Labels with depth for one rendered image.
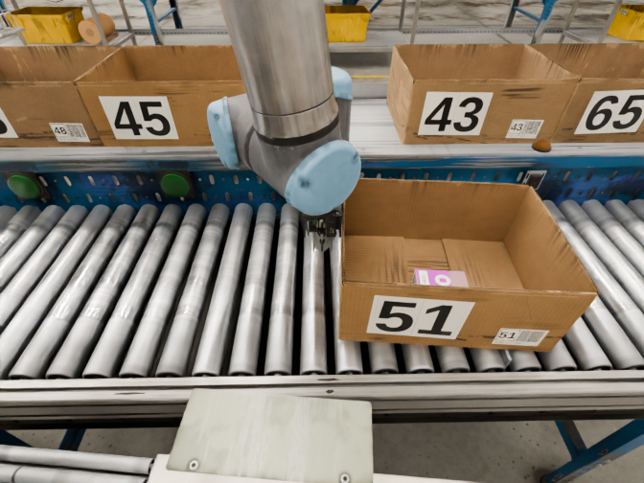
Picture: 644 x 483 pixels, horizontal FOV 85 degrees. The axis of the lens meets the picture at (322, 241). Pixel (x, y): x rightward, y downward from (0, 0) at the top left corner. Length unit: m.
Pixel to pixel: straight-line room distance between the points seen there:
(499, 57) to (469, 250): 0.65
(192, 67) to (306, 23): 0.94
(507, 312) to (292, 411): 0.38
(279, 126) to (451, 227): 0.61
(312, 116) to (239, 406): 0.47
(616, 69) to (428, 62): 0.58
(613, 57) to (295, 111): 1.25
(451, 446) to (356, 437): 0.87
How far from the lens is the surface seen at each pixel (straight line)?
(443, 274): 0.76
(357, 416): 0.63
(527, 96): 1.05
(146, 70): 1.30
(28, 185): 1.19
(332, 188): 0.39
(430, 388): 0.68
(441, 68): 1.25
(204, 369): 0.70
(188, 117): 0.98
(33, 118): 1.16
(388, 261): 0.82
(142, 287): 0.87
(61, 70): 1.42
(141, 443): 1.53
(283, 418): 0.63
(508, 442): 1.54
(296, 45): 0.33
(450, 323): 0.66
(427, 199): 0.82
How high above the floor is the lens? 1.34
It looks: 43 degrees down
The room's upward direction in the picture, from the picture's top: straight up
